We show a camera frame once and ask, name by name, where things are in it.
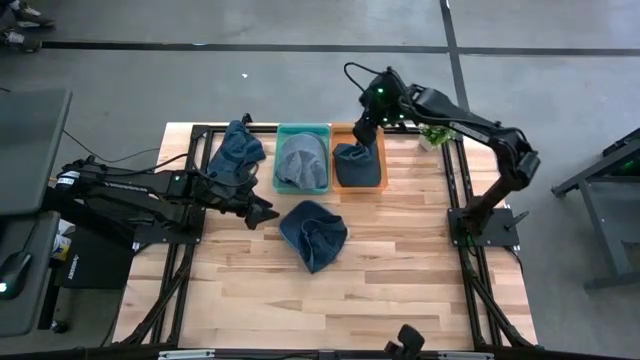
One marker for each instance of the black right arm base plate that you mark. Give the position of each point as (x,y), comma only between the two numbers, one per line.
(500,235)

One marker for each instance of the orange plastic bin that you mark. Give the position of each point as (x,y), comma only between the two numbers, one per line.
(340,136)

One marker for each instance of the small grey desk top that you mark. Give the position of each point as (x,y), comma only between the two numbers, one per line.
(30,300)

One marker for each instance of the black gadget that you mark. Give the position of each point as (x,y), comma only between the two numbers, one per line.
(407,342)

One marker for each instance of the black bar with silver brackets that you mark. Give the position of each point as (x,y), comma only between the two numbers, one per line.
(185,354)

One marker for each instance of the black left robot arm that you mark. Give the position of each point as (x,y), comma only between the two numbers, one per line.
(125,192)

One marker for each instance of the dark teal cap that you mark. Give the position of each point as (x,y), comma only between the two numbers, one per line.
(357,167)

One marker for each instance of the black aluminium table frame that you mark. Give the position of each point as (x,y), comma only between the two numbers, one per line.
(474,300)

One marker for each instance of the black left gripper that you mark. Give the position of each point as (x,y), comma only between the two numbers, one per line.
(227,195)

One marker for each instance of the small green potted plant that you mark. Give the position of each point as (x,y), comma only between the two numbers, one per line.
(432,136)

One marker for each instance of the grey metal side table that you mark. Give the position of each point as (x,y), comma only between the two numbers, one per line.
(595,200)

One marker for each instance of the black computer mouse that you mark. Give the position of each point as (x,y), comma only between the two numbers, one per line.
(14,275)

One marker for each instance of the green plastic bin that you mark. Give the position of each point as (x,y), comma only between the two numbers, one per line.
(300,127)

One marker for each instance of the large grey desk top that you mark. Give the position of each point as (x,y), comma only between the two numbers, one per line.
(30,150)

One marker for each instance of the light grey hat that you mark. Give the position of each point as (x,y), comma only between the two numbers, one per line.
(300,165)

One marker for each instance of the blue denim hat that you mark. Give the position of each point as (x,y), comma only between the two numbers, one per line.
(315,240)
(237,147)

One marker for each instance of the person's shoe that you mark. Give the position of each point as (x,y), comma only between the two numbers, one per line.
(20,40)
(32,17)

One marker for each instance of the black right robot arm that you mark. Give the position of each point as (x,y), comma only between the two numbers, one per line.
(475,130)

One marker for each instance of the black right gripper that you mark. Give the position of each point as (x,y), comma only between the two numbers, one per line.
(385,100)

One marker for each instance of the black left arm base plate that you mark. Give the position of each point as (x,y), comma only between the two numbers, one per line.
(150,235)

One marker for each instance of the white packet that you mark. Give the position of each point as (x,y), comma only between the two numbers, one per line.
(61,240)

